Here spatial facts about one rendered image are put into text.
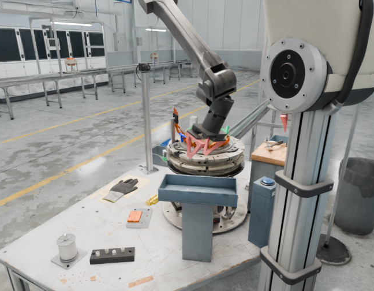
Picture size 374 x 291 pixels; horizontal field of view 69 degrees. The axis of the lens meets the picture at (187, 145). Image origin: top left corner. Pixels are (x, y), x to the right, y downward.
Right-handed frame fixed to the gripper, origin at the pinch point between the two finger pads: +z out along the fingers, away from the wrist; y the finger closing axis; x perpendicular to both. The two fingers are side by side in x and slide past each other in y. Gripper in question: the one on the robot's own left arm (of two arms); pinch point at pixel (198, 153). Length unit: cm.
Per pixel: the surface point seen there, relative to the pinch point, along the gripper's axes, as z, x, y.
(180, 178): 13.3, -3.6, -2.9
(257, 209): 13.6, 19.5, -21.8
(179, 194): 12.5, 3.3, 5.0
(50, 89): 311, -749, -307
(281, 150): -2.3, 9.2, -46.2
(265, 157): 0.7, 8.0, -35.8
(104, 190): 57, -47, -11
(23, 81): 213, -555, -158
